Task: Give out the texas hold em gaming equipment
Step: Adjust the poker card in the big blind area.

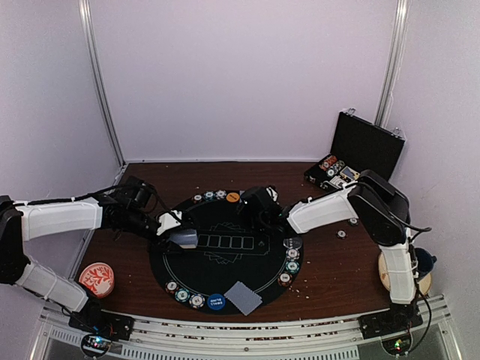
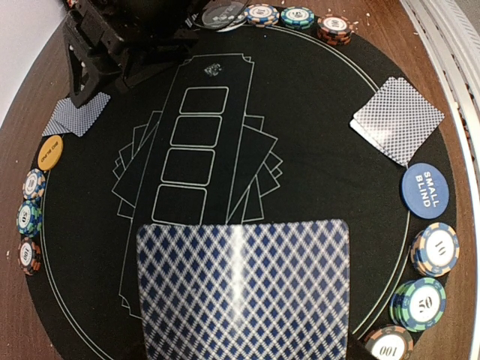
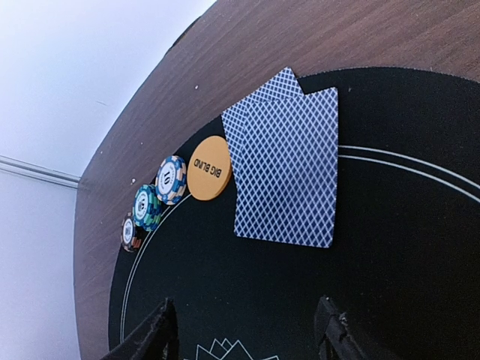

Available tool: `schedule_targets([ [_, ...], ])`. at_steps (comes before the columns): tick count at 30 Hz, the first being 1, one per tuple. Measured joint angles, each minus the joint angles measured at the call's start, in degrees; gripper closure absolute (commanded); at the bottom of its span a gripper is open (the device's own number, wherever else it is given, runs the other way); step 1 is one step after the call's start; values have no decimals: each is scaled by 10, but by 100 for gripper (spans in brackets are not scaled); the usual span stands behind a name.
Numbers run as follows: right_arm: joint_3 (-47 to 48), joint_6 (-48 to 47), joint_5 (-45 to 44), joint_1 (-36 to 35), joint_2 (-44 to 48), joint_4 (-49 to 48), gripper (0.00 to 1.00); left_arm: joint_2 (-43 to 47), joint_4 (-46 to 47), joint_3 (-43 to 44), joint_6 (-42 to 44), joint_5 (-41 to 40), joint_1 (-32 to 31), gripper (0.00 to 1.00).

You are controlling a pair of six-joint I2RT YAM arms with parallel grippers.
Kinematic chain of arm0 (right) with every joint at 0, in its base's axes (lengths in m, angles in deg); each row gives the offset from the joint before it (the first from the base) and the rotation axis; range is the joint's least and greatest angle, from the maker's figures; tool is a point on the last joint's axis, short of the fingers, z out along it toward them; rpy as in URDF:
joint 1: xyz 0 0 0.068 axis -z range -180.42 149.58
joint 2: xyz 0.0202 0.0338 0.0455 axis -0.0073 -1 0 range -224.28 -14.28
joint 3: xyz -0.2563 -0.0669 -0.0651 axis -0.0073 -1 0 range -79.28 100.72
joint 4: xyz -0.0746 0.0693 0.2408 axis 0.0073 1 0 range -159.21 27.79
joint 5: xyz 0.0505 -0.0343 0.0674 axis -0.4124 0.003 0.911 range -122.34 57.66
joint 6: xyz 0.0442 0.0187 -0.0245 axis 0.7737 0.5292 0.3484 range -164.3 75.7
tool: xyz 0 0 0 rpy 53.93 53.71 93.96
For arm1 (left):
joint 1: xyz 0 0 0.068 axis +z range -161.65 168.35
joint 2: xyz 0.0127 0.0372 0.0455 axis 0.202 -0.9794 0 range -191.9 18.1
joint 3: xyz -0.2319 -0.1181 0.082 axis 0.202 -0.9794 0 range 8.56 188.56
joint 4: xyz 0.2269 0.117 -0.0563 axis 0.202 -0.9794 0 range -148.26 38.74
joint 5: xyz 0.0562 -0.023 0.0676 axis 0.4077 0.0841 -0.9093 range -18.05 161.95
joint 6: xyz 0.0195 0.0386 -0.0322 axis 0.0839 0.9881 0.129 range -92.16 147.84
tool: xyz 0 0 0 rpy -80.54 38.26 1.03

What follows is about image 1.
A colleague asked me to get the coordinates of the blue patterned card deck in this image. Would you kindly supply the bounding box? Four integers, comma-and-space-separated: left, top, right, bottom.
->
169, 229, 198, 250

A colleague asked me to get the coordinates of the yellow big blind button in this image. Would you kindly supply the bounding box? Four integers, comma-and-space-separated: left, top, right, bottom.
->
226, 192, 241, 203

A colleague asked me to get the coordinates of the blue white chip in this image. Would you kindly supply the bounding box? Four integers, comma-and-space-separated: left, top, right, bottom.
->
286, 248, 300, 262
215, 190, 227, 200
189, 294, 206, 309

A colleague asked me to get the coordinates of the clear round dealer button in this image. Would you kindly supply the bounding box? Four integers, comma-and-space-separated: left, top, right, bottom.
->
283, 237, 303, 250

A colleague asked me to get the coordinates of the blue small blind button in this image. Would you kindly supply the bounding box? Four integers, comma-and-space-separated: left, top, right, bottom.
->
206, 293, 226, 311

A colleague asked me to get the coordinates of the card dealt to small blind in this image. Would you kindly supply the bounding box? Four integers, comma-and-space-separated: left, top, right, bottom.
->
223, 281, 263, 316

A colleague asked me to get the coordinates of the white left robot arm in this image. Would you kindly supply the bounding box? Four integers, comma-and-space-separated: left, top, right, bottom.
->
1, 195, 186, 333

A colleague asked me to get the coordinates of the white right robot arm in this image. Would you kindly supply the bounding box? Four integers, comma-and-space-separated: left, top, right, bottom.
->
238, 170, 419, 332

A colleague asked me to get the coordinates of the round black poker mat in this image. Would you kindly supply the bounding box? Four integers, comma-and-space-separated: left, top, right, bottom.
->
149, 196, 299, 315

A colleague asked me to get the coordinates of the red white patterned cup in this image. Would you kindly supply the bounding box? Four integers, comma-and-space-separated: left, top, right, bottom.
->
79, 262, 115, 299

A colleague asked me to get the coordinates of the red chip row in case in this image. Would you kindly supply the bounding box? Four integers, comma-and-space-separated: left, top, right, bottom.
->
319, 155, 338, 171

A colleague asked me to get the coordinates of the brown poker chip stack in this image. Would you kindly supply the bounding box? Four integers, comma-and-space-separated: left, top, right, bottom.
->
336, 230, 347, 239

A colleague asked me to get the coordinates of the green chip row in case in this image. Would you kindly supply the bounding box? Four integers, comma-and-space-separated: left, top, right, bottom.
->
326, 160, 346, 178

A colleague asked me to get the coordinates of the card deck in case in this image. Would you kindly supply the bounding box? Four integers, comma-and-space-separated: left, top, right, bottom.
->
328, 166, 360, 189

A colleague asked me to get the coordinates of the black poker chip case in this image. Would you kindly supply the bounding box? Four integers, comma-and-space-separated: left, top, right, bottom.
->
304, 112, 405, 191

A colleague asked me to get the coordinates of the dark blue mug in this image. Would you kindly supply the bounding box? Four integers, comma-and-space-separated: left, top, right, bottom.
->
415, 247, 437, 280

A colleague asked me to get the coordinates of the round wooden coaster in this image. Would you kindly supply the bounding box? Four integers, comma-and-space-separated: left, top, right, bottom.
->
378, 253, 433, 296

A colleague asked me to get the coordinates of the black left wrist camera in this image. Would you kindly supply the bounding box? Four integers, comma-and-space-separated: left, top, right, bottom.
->
122, 176, 156, 210

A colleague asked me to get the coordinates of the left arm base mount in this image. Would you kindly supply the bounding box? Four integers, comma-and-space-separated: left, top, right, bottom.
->
62, 298, 134, 359

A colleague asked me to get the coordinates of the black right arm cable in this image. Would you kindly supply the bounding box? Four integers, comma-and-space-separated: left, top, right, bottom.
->
389, 217, 434, 356

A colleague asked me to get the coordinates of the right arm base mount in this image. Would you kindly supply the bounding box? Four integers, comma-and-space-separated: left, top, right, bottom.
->
358, 300, 423, 357

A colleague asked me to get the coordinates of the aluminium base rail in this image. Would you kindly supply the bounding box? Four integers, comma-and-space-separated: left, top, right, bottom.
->
35, 294, 462, 360

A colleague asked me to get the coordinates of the aluminium frame post left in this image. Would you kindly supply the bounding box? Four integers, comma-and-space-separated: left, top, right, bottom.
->
78, 0, 126, 168

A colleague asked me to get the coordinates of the aluminium frame post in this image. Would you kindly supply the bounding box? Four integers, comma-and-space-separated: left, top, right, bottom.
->
374, 0, 410, 128
78, 0, 126, 168

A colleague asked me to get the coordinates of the aluminium frame post right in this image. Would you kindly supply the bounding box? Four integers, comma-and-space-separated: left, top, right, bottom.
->
374, 0, 410, 128

